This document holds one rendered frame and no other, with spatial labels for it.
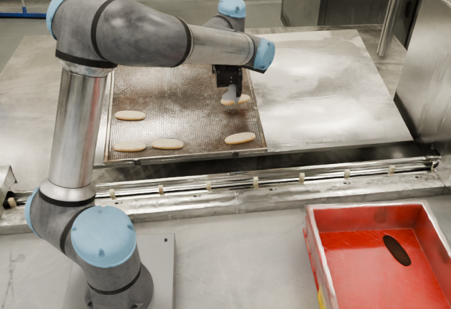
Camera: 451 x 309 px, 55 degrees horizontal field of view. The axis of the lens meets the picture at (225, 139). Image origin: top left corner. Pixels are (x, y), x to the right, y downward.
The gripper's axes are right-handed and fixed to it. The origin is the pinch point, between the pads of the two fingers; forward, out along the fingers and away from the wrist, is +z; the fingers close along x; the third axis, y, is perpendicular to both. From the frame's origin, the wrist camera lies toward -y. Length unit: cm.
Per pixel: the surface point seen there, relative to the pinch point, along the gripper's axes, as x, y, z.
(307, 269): 60, -4, 5
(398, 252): 61, -28, 4
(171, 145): 12.7, 23.6, 3.9
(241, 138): 14.5, 1.6, 3.9
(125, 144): 9.5, 37.3, 3.7
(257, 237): 47.3, 5.8, 6.9
